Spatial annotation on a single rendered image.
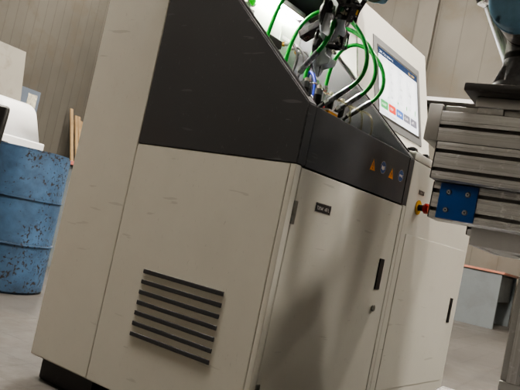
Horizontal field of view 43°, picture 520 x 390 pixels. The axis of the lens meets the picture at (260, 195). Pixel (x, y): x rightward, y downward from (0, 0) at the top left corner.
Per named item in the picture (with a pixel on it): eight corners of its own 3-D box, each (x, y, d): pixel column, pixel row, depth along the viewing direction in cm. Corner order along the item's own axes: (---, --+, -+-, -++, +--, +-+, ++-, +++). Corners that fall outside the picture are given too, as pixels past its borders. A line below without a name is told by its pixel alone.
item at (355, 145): (305, 166, 168) (317, 106, 169) (290, 165, 171) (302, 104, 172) (401, 203, 218) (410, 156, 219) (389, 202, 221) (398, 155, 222)
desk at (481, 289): (510, 327, 947) (519, 277, 951) (494, 330, 828) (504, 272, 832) (460, 315, 983) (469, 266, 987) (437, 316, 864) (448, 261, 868)
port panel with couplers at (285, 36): (271, 107, 239) (289, 25, 240) (264, 107, 241) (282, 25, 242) (291, 117, 249) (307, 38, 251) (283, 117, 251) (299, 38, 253)
